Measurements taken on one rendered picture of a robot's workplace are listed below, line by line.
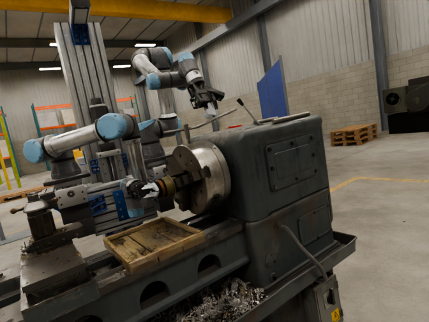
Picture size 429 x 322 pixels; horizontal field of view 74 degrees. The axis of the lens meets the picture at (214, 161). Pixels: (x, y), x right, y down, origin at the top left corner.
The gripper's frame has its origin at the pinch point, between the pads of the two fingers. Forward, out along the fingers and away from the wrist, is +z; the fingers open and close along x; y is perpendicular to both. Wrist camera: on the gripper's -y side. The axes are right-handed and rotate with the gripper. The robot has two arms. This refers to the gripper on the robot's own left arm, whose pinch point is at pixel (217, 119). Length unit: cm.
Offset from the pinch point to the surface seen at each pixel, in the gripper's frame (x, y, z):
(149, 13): -715, -476, -838
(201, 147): -1.8, 12.7, 10.6
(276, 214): -4.3, -11.0, 48.5
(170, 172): -15.0, 23.8, 13.7
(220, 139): -2.3, 1.4, 8.8
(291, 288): -9, -6, 79
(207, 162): 0.7, 14.4, 18.3
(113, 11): -714, -334, -835
